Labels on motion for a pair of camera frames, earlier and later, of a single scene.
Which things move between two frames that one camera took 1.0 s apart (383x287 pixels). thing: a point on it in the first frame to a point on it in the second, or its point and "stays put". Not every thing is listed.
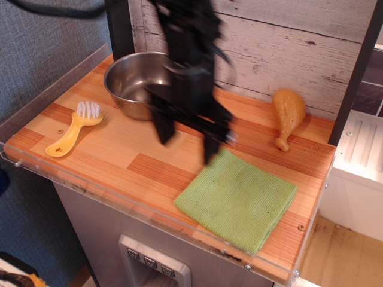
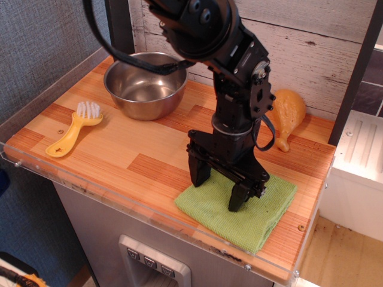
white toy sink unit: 353,197 stays put
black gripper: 190,95 to 230,150
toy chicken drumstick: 291,109 stays put
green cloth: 242,201 stays put
